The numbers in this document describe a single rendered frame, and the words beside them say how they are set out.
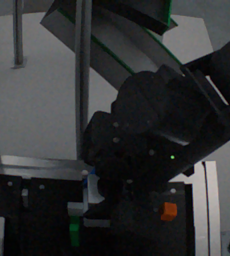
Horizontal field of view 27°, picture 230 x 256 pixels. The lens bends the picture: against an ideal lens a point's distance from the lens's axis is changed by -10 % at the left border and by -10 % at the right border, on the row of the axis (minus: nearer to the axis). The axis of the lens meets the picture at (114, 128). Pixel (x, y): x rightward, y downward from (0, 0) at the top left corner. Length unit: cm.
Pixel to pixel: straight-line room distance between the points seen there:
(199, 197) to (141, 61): 25
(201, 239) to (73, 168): 25
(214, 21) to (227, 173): 203
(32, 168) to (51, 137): 18
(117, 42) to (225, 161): 32
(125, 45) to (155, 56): 6
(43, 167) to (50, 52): 42
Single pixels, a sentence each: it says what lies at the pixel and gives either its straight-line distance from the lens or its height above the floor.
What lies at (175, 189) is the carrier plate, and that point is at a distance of 79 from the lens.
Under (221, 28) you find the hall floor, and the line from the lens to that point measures 288.
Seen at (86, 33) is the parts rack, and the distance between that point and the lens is 68.
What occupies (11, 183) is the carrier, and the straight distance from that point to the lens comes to 79.
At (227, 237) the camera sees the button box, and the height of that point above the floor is 96.
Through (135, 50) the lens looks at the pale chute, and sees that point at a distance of 87.
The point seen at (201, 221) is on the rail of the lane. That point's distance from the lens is 77.
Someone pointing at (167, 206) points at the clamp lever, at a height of 107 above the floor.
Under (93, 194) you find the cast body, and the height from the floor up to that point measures 112.
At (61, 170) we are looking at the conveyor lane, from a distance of 82.
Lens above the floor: 160
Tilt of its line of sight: 48 degrees down
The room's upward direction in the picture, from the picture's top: 3 degrees clockwise
